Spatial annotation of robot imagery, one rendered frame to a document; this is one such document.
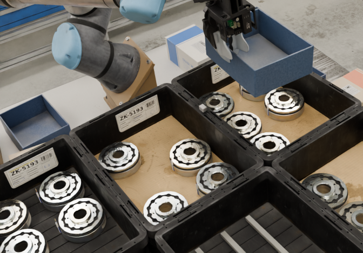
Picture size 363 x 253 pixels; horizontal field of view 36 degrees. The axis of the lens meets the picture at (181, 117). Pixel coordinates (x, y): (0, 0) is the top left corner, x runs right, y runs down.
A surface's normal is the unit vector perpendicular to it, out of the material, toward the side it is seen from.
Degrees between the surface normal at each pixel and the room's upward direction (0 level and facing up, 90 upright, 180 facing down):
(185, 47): 0
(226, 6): 94
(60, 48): 51
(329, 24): 0
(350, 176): 0
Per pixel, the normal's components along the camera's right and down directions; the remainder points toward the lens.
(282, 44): -0.87, 0.37
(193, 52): -0.12, -0.75
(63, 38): -0.72, -0.14
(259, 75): 0.48, 0.53
